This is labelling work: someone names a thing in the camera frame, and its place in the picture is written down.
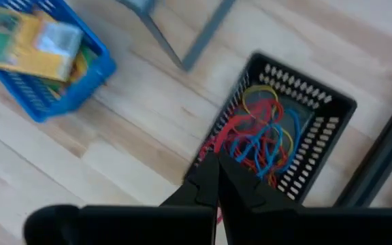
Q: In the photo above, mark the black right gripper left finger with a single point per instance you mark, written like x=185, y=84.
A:
x=199, y=194

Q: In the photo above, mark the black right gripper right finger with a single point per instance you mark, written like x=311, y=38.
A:
x=243, y=194

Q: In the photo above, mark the long red rubber band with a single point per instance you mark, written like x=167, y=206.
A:
x=260, y=109

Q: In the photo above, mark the yellow carded product package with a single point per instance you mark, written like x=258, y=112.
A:
x=29, y=61

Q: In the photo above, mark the black plastic basket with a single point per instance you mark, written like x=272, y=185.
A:
x=335, y=102

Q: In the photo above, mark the blue plastic basket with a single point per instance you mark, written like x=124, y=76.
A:
x=80, y=98

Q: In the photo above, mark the grey perforated metal riser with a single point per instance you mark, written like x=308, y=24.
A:
x=162, y=37

